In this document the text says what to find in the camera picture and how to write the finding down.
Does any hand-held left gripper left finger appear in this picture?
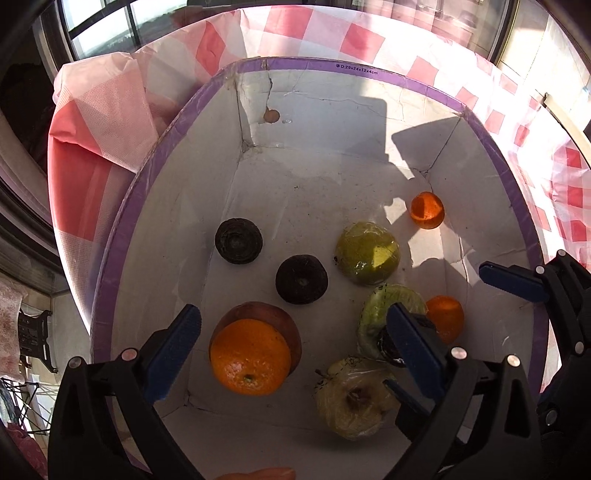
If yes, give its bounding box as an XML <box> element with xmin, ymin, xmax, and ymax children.
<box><xmin>48</xmin><ymin>304</ymin><xmax>204</xmax><ymax>480</ymax></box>

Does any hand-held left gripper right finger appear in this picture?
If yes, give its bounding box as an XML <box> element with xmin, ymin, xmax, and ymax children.
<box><xmin>387</xmin><ymin>302</ymin><xmax>544</xmax><ymax>480</ymax></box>

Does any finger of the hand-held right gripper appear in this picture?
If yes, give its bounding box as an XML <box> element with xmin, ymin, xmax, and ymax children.
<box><xmin>383</xmin><ymin>379</ymin><xmax>433</xmax><ymax>441</ymax></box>
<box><xmin>479</xmin><ymin>250</ymin><xmax>591</xmax><ymax>357</ymax></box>

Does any green fruit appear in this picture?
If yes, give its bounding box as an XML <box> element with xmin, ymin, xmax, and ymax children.
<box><xmin>358</xmin><ymin>284</ymin><xmax>429</xmax><ymax>360</ymax></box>

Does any halved pale apple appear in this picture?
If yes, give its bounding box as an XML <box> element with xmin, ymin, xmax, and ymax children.
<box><xmin>315</xmin><ymin>355</ymin><xmax>402</xmax><ymax>441</ymax></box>

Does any large whole orange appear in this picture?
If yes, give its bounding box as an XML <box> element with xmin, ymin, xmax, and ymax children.
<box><xmin>209</xmin><ymin>318</ymin><xmax>293</xmax><ymax>397</ymax></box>

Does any red apple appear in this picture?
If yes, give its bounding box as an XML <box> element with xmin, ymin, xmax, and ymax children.
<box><xmin>221</xmin><ymin>301</ymin><xmax>303</xmax><ymax>374</ymax></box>

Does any white cardboard box purple rim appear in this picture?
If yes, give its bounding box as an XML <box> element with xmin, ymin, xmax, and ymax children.
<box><xmin>90</xmin><ymin>58</ymin><xmax>550</xmax><ymax>480</ymax></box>

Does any small orange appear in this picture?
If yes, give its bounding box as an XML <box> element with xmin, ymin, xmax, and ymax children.
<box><xmin>426</xmin><ymin>295</ymin><xmax>465</xmax><ymax>344</ymax></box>

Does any halved green apple in wrap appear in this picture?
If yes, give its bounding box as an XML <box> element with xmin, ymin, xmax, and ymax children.
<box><xmin>335</xmin><ymin>222</ymin><xmax>401</xmax><ymax>285</ymax></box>

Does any halved orange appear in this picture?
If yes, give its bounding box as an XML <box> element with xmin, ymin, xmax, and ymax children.
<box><xmin>410</xmin><ymin>191</ymin><xmax>446</xmax><ymax>230</ymax></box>

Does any black metal stand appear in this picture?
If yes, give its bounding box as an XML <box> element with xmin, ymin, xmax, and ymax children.
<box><xmin>16</xmin><ymin>309</ymin><xmax>58</xmax><ymax>374</ymax></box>

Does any pale orange object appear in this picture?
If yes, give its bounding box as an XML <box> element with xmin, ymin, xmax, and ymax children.
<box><xmin>216</xmin><ymin>467</ymin><xmax>296</xmax><ymax>480</ymax></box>

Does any wooden stick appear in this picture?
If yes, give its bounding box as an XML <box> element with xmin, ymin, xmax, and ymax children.
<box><xmin>542</xmin><ymin>92</ymin><xmax>591</xmax><ymax>153</ymax></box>

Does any pink checkered tablecloth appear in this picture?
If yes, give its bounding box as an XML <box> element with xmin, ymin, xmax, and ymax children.
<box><xmin>48</xmin><ymin>6</ymin><xmax>591</xmax><ymax>352</ymax></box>

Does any glass window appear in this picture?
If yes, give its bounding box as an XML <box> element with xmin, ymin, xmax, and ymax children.
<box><xmin>60</xmin><ymin>0</ymin><xmax>185</xmax><ymax>61</ymax></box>

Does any wire drying rack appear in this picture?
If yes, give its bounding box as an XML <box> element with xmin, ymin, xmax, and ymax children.
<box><xmin>0</xmin><ymin>376</ymin><xmax>56</xmax><ymax>437</ymax></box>

